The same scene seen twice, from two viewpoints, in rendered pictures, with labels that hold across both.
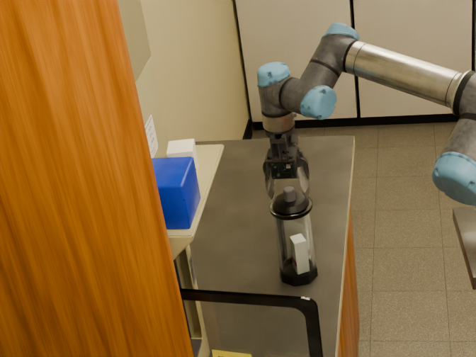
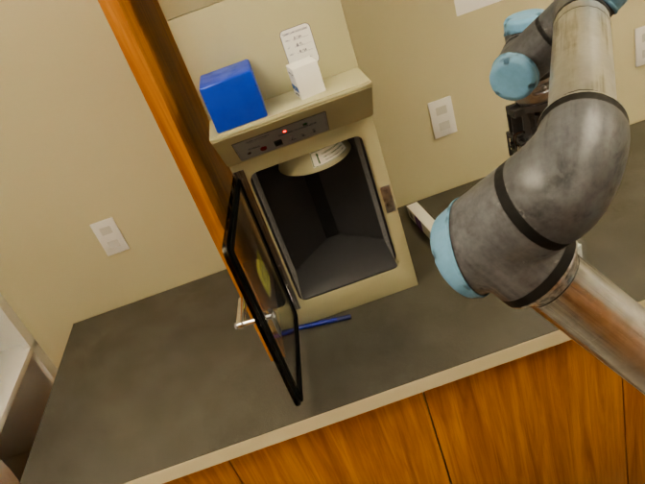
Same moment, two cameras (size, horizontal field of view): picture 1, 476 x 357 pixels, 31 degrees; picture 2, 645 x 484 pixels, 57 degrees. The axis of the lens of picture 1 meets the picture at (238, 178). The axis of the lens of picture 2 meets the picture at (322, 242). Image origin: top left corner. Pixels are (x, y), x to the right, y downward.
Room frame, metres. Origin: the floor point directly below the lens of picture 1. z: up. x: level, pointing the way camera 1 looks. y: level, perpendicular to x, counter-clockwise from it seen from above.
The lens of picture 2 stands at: (1.10, -0.98, 1.85)
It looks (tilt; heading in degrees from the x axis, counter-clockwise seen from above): 31 degrees down; 77
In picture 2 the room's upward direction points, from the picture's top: 20 degrees counter-clockwise
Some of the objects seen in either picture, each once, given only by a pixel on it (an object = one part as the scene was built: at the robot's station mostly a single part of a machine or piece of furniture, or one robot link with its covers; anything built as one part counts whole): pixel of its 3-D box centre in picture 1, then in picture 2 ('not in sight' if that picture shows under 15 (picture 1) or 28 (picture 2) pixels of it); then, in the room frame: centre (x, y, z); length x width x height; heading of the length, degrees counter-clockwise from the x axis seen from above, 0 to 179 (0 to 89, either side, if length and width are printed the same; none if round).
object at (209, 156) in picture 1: (184, 208); (295, 124); (1.37, 0.11, 1.46); 0.32 x 0.11 x 0.10; 166
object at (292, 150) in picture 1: (281, 150); (535, 129); (1.75, -0.11, 1.34); 0.09 x 0.08 x 0.12; 167
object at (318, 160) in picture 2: not in sight; (310, 146); (1.43, 0.26, 1.34); 0.18 x 0.18 x 0.05
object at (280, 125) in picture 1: (279, 119); (535, 87); (1.76, -0.12, 1.42); 0.08 x 0.08 x 0.05
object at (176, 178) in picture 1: (164, 193); (233, 95); (1.28, 0.13, 1.56); 0.10 x 0.10 x 0.09; 76
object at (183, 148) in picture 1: (183, 159); (305, 78); (1.42, 0.10, 1.54); 0.05 x 0.05 x 0.06; 84
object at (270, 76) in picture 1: (275, 88); (528, 46); (1.76, -0.12, 1.50); 0.09 x 0.08 x 0.11; 40
